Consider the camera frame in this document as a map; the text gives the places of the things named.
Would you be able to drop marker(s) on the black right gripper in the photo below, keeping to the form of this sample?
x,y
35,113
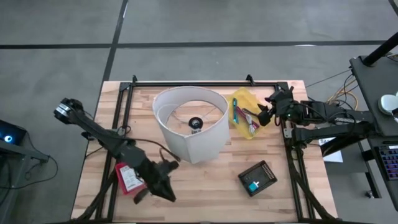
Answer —
x,y
287,105

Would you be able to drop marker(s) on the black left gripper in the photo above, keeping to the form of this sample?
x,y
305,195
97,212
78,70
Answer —
x,y
155,174

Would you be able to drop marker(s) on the yellow plastic bin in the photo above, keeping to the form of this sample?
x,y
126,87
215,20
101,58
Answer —
x,y
247,96

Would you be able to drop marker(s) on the red card box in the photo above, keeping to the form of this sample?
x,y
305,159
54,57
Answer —
x,y
119,180

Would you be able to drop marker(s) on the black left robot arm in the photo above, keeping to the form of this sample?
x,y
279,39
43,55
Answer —
x,y
93,132

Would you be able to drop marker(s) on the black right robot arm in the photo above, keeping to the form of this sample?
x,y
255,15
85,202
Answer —
x,y
326,133

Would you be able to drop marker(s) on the black plastic basket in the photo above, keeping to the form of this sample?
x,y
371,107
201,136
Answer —
x,y
264,174

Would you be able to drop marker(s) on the white paper sheet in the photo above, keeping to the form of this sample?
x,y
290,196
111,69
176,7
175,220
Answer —
x,y
332,155

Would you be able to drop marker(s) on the teal small block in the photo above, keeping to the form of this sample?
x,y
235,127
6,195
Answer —
x,y
253,186

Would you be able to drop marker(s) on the black side desk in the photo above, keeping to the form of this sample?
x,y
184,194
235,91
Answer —
x,y
373,87

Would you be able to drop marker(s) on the white round device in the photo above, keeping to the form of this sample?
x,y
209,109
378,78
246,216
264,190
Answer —
x,y
388,104

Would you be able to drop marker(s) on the black diagonal pole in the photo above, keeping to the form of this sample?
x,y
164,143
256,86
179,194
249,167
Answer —
x,y
381,49

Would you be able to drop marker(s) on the backlit keyboard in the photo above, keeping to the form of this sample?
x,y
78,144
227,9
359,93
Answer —
x,y
389,161

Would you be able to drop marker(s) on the black floor stand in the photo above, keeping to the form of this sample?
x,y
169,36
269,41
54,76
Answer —
x,y
21,152

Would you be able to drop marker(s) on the black device blue light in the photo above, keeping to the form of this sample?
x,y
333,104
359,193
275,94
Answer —
x,y
12,132

